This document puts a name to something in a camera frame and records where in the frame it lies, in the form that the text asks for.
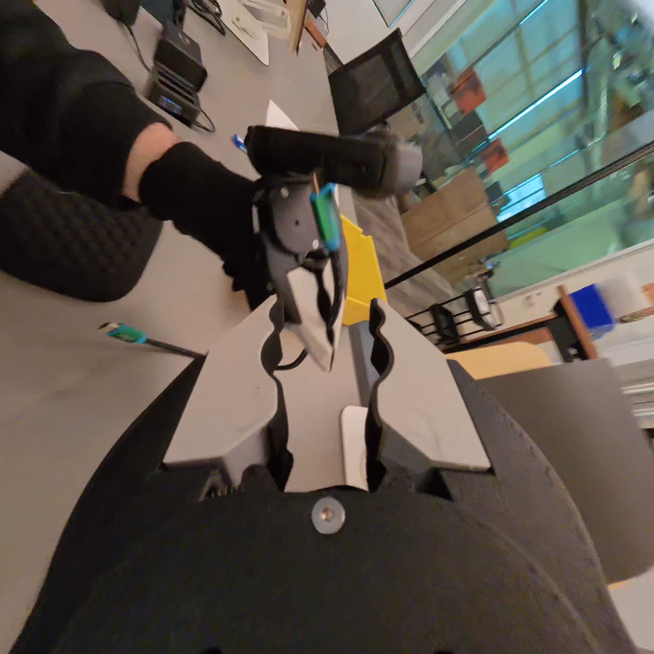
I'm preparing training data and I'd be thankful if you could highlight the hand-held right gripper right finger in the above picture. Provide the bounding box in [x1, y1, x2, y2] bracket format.
[364, 298, 492, 492]

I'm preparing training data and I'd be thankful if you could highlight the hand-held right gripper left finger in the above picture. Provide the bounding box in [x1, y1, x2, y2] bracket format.
[162, 295, 294, 491]

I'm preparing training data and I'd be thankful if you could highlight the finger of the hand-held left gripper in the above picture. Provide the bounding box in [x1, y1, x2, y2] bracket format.
[324, 215, 351, 358]
[283, 263, 339, 374]

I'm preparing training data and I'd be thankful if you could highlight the braided hdmi cable green plug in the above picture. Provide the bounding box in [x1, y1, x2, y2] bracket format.
[276, 183, 344, 371]
[98, 321, 206, 358]

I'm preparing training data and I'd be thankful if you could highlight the person's left forearm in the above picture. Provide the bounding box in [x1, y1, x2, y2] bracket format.
[0, 0, 177, 210]

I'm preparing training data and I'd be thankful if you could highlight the person's left hand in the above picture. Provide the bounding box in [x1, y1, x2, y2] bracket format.
[138, 142, 278, 311]

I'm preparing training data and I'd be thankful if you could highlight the yellow plastic bin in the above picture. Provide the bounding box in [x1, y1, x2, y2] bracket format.
[340, 215, 387, 328]

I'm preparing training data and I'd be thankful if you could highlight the black office chair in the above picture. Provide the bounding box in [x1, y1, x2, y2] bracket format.
[327, 28, 427, 136]

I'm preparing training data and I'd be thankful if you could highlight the black equipment cart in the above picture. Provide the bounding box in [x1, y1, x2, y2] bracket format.
[406, 263, 507, 351]

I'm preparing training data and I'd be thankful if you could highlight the wooden board white stand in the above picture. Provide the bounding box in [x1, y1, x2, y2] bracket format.
[225, 0, 328, 67]
[340, 341, 654, 586]

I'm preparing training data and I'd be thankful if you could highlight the black power station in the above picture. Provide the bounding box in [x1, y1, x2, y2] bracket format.
[144, 26, 209, 127]

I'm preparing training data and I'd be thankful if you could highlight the black floor pole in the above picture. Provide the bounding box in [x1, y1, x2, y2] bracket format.
[383, 143, 654, 291]

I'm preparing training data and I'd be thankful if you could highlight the blue plastic bin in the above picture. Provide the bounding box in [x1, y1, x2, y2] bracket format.
[570, 283, 615, 333]

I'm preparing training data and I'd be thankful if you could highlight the black quilted garment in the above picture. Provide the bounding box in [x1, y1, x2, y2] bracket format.
[0, 171, 165, 303]

